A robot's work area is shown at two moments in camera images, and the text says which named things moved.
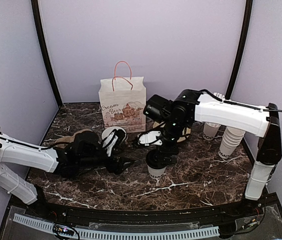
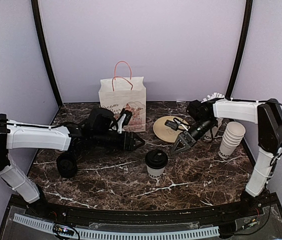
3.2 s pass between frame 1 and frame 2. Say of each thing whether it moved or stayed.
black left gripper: moved
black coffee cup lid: stayed
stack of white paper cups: stayed
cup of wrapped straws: stayed
